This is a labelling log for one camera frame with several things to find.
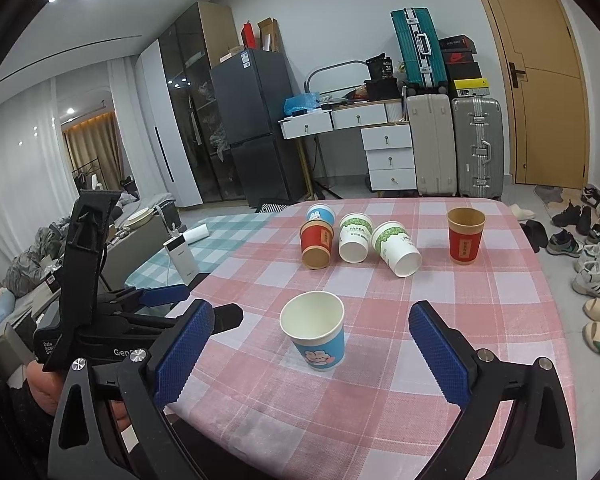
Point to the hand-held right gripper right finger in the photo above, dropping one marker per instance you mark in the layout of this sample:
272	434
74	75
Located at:
437	355

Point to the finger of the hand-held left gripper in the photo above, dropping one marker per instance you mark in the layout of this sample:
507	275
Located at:
227	317
166	294

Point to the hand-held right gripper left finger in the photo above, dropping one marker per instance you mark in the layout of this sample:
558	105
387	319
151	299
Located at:
182	360

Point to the blue cartoon paper cup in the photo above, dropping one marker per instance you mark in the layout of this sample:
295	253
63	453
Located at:
321	351
322	214

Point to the white green paper cup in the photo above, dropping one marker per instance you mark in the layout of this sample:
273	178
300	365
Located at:
355	240
397	252

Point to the red brown paper cup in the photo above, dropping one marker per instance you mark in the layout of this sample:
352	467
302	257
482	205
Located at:
316	241
466	240

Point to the person's left hand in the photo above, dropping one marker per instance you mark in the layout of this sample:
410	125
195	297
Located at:
42	385

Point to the white power bank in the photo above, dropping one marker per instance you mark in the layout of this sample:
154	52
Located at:
180	257

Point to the grey clothes pile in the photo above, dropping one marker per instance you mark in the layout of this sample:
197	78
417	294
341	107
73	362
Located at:
32	260

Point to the white paper roll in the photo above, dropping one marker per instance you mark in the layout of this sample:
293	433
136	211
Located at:
197	234

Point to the pink checked tablecloth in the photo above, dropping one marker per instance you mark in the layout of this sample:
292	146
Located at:
380	310

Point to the green checked tablecloth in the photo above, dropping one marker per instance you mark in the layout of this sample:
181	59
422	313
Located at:
230	242

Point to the grey sofa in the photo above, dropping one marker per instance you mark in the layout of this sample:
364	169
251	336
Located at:
10	310

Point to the black white striped mat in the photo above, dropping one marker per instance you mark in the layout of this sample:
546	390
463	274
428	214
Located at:
272	206

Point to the white sheer curtain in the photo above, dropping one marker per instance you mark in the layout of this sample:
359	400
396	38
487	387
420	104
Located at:
25	160

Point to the brown curtain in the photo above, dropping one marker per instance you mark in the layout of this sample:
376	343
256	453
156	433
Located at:
92	145

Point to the black slipper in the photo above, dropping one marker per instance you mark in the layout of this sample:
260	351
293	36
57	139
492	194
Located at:
539	234
526	232

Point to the beige slipper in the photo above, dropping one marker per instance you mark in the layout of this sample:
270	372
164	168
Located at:
522	211

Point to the white wardrobe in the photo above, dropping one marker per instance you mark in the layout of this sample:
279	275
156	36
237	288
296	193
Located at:
161	110

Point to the row of sneakers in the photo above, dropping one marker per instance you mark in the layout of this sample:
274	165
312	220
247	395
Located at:
587	255

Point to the dark glass door cabinet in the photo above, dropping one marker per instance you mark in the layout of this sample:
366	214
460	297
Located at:
190	110

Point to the grey floor rug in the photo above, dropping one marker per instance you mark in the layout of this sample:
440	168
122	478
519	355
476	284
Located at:
550	194

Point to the white drawer unit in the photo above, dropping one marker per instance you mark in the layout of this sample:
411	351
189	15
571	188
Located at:
390	157

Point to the dark grey refrigerator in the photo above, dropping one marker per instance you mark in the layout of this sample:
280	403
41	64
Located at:
260	110

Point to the beige suitcase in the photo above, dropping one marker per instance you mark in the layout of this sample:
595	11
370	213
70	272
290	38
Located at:
432	145

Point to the silver suitcase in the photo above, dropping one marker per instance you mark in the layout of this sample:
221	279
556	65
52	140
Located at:
477	147

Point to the blue plastic bag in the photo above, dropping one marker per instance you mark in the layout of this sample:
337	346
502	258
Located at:
300	105

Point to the white desk with drawers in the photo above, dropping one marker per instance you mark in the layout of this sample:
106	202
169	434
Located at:
355	117

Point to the flat cardboard box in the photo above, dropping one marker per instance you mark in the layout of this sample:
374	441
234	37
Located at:
231	54

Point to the yellow black box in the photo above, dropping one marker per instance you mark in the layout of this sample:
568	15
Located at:
471	87

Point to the open cardboard box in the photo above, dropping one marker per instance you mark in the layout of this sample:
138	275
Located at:
269	35

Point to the black bag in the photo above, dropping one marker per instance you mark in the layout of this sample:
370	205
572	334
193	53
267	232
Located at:
382	72

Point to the wooden door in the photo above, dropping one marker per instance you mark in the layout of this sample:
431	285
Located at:
540	85

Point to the red black shoe box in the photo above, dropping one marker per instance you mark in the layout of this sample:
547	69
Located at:
458	58

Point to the teal suitcase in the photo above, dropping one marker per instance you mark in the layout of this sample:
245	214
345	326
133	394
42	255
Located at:
417	55

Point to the grey metal arch frame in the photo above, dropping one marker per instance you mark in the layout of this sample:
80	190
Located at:
330	66

